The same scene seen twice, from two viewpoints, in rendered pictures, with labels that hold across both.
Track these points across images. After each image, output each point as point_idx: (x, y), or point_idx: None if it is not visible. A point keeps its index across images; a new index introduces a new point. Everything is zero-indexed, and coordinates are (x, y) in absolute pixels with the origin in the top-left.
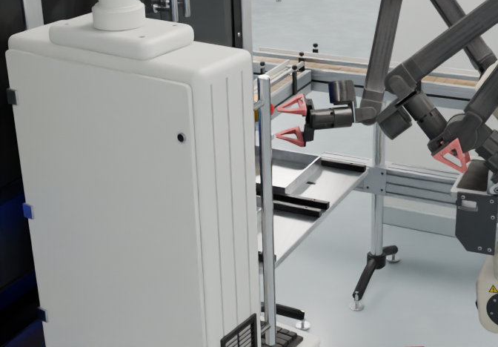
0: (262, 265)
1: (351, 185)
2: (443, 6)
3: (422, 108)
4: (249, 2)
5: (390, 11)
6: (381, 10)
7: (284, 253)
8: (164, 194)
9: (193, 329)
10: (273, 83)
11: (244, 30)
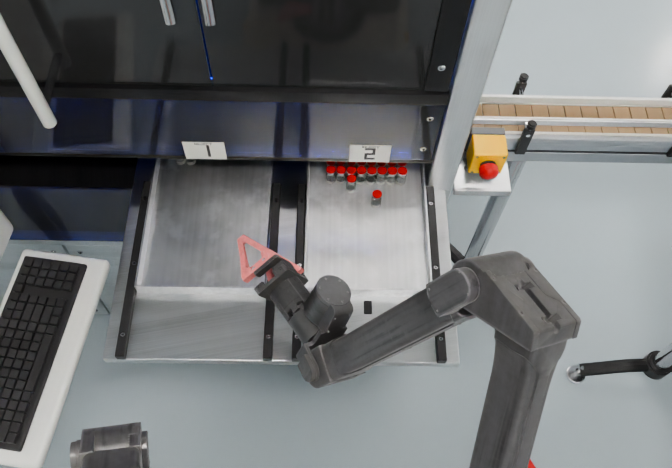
0: (111, 347)
1: (385, 362)
2: (487, 416)
3: None
4: (492, 35)
5: (424, 313)
6: (419, 293)
7: (151, 360)
8: None
9: None
10: (629, 124)
11: (460, 66)
